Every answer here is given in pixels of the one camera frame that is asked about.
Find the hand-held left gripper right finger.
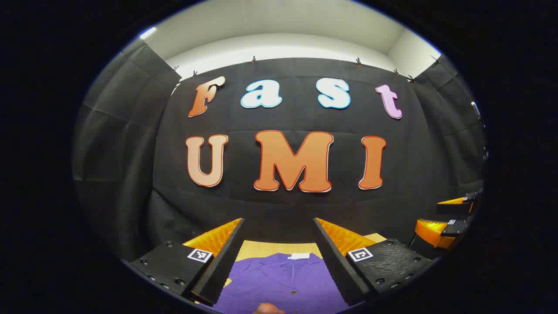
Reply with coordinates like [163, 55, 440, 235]
[312, 217, 432, 307]

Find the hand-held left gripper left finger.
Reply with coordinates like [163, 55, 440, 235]
[124, 217, 245, 307]

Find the purple button shirt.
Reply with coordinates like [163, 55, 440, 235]
[214, 253, 351, 314]

